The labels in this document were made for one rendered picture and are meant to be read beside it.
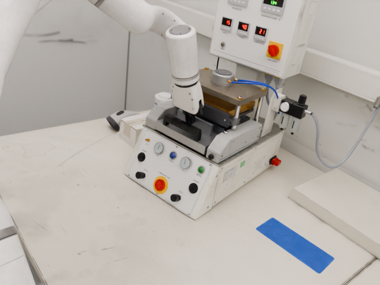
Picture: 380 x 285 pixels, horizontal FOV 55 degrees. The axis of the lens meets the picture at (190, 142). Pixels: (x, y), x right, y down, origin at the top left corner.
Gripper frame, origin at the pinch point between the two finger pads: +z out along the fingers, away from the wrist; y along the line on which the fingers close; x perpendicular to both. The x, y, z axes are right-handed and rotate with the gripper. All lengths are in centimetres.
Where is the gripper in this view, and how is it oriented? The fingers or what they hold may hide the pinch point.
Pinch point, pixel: (190, 118)
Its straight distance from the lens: 122.1
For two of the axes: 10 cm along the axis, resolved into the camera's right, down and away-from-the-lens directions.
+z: 0.9, 7.2, 6.8
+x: 6.5, -5.6, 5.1
